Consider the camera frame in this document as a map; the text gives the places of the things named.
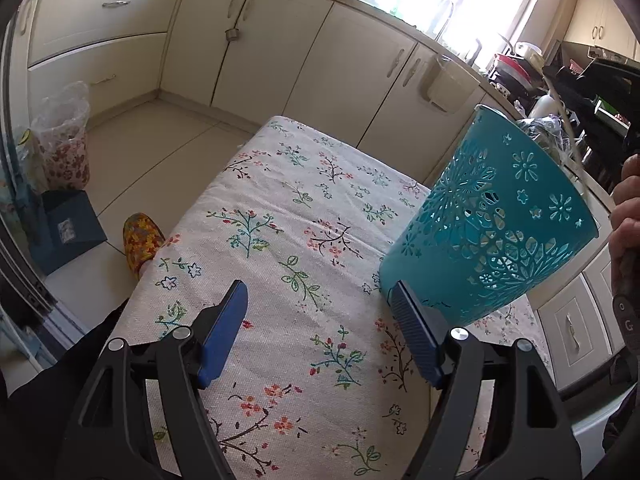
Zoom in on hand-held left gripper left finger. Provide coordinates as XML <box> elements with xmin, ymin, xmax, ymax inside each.
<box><xmin>55</xmin><ymin>280</ymin><xmax>249</xmax><ymax>480</ymax></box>

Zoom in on white hanging bin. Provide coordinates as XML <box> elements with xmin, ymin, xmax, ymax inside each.
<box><xmin>420</xmin><ymin>55</ymin><xmax>481</xmax><ymax>113</ymax></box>

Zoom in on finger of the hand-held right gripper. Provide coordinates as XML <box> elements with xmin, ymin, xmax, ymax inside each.
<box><xmin>542</xmin><ymin>57</ymin><xmax>640</xmax><ymax>136</ymax></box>

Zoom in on floral tablecloth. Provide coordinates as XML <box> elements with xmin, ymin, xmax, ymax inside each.
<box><xmin>107</xmin><ymin>116</ymin><xmax>556</xmax><ymax>480</ymax></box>

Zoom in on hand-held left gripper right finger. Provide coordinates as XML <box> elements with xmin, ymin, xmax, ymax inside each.
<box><xmin>389</xmin><ymin>280</ymin><xmax>586</xmax><ymax>480</ymax></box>

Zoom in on grey sliding door frame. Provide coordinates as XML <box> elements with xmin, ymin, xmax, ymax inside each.
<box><xmin>0</xmin><ymin>10</ymin><xmax>58</xmax><ymax>376</ymax></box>

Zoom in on single wooden chopstick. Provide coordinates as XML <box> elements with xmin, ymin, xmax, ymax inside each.
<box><xmin>545</xmin><ymin>76</ymin><xmax>617</xmax><ymax>212</ymax></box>

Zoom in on cream wall cabinets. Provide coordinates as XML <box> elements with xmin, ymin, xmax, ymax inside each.
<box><xmin>565</xmin><ymin>0</ymin><xmax>640</xmax><ymax>61</ymax></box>

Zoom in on teal plastic basket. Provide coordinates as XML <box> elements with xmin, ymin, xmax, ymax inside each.
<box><xmin>378</xmin><ymin>104</ymin><xmax>601</xmax><ymax>328</ymax></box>

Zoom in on white thermos jug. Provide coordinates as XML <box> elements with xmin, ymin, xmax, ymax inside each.
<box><xmin>527</xmin><ymin>95</ymin><xmax>566</xmax><ymax>122</ymax></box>

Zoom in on person's right hand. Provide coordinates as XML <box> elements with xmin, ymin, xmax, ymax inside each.
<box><xmin>607</xmin><ymin>154</ymin><xmax>640</xmax><ymax>306</ymax></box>

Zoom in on cream panelled drawer unit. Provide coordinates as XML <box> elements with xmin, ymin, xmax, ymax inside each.
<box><xmin>535</xmin><ymin>260</ymin><xmax>640</xmax><ymax>392</ymax></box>

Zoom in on white appliance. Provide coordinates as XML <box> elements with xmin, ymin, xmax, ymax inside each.
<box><xmin>555</xmin><ymin>390</ymin><xmax>626</xmax><ymax>480</ymax></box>

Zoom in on chrome sink faucet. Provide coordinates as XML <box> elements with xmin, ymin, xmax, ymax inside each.
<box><xmin>435</xmin><ymin>0</ymin><xmax>458</xmax><ymax>43</ymax></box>

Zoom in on bright kitchen window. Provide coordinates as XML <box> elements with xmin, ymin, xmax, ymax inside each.
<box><xmin>345</xmin><ymin>0</ymin><xmax>543</xmax><ymax>58</ymax></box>

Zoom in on cream base cabinets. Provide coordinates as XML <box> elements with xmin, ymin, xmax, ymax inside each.
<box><xmin>160</xmin><ymin>0</ymin><xmax>488</xmax><ymax>186</ymax></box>

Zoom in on dish rack with bowls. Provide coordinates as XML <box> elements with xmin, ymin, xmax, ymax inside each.
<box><xmin>487</xmin><ymin>40</ymin><xmax>546</xmax><ymax>103</ymax></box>

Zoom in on yellow floral slipper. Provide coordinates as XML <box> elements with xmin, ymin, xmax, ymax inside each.
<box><xmin>122</xmin><ymin>212</ymin><xmax>166</xmax><ymax>281</ymax></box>

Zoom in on dark blue box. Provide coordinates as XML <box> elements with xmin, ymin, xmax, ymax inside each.
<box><xmin>35</xmin><ymin>190</ymin><xmax>108</xmax><ymax>276</ymax></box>

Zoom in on plastic bag of vegetables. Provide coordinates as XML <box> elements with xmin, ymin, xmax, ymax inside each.
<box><xmin>517</xmin><ymin>112</ymin><xmax>586</xmax><ymax>166</ymax></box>

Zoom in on floral trash bin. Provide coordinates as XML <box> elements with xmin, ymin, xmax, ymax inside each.
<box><xmin>30</xmin><ymin>81</ymin><xmax>92</xmax><ymax>192</ymax></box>

